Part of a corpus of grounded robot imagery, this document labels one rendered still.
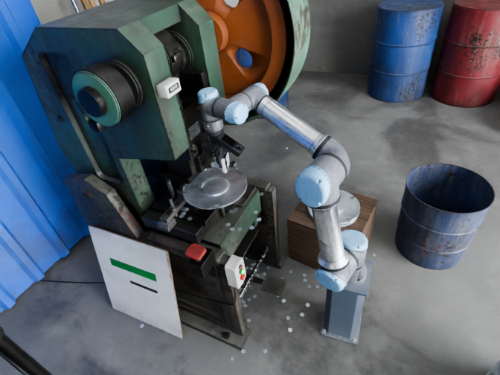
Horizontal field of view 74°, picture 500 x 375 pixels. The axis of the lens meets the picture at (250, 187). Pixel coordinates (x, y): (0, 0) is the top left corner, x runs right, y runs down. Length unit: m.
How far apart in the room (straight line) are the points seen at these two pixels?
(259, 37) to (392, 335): 1.55
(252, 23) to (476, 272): 1.81
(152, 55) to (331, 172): 0.64
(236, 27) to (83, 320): 1.78
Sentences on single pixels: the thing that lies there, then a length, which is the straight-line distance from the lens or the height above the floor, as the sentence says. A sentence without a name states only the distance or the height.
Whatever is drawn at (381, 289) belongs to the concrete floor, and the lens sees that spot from 2.11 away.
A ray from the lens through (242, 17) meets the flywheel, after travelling 1.51.
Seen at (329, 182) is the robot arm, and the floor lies 1.06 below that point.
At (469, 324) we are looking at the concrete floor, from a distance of 2.13.
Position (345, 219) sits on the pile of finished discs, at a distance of 1.89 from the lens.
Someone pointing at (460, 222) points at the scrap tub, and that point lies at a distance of 1.98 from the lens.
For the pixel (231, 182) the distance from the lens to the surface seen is 1.51.
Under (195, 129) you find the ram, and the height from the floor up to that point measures 1.07.
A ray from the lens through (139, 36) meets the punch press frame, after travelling 1.12.
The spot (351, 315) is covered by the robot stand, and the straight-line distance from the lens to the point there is 1.70.
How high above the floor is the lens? 1.72
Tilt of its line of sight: 39 degrees down
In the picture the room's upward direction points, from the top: 8 degrees counter-clockwise
